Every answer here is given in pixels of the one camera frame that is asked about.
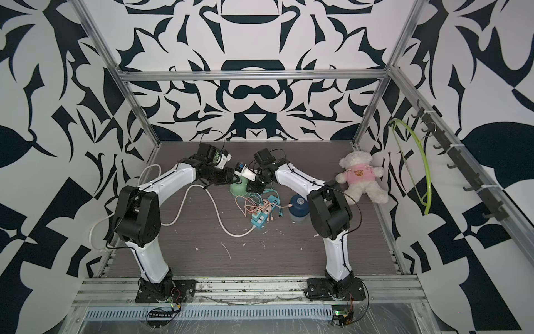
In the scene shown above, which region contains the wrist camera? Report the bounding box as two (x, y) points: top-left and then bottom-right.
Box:
(234, 162), (257, 182)
(213, 150), (232, 169)

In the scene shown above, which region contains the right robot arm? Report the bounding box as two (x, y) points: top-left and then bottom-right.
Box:
(248, 148), (353, 283)

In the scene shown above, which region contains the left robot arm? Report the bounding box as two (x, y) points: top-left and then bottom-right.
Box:
(111, 143), (237, 289)

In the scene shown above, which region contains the white teddy bear pink shirt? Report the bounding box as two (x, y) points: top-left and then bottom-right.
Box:
(335, 150), (389, 205)

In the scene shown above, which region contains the pink charger plug cube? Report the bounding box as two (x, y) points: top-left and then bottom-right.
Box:
(256, 199), (271, 212)

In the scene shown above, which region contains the pink multi-head charging cable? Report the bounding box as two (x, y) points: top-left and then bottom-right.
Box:
(234, 193), (295, 222)

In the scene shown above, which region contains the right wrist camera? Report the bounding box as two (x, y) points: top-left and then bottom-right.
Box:
(234, 162), (257, 182)

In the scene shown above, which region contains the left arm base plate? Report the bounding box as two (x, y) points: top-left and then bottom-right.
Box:
(135, 278), (197, 303)

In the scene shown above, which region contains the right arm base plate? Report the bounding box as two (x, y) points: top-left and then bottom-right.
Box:
(305, 276), (367, 301)

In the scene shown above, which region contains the light green meat grinder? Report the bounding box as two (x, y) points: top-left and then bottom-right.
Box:
(229, 176), (249, 197)

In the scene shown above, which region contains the black wall hook rail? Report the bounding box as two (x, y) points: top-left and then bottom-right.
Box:
(412, 100), (509, 222)

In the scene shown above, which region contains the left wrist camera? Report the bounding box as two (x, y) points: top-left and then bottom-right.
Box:
(213, 150), (232, 169)

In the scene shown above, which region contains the white power cable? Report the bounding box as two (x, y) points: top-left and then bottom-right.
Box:
(87, 163), (257, 251)

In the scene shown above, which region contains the teal power strip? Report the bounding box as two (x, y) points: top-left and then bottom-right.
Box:
(251, 195), (280, 230)

